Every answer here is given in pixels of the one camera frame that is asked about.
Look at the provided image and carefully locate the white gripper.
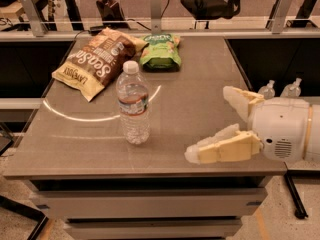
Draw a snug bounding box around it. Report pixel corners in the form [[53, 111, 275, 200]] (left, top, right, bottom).
[[184, 86, 310, 164]]

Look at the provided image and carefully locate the clear plastic water bottle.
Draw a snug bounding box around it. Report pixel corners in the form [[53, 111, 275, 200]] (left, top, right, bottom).
[[116, 61, 150, 145]]

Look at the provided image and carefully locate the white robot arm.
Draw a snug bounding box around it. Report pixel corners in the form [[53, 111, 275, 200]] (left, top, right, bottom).
[[185, 86, 320, 164]]

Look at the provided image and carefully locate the clear sanitizer pump bottle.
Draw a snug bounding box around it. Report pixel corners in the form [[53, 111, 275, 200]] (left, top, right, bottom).
[[258, 80, 275, 99]]

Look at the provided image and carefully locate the green snack bag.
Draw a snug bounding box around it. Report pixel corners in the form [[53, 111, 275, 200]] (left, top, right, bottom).
[[140, 33, 181, 70]]

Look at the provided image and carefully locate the black office chair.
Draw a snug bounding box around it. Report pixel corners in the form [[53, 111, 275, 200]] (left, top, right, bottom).
[[180, 0, 241, 29]]

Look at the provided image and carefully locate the brown yellow chip bag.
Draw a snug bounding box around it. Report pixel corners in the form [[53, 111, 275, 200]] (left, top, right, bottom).
[[52, 28, 147, 102]]

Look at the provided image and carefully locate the grey table drawer cabinet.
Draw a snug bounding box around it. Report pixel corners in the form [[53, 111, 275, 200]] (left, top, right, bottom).
[[5, 36, 286, 240]]

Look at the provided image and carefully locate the right metal rail bracket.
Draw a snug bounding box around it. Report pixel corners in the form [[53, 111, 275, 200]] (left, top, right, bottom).
[[270, 0, 293, 34]]

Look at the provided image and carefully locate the metal rail bracket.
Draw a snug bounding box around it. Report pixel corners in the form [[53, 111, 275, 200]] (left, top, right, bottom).
[[150, 0, 161, 34], [19, 0, 47, 37], [270, 0, 293, 34]]

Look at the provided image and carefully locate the middle metal rail bracket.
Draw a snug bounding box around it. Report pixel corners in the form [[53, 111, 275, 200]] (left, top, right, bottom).
[[150, 0, 161, 34]]

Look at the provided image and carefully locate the left metal rail bracket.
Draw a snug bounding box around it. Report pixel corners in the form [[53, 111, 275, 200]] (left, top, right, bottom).
[[19, 0, 47, 37]]

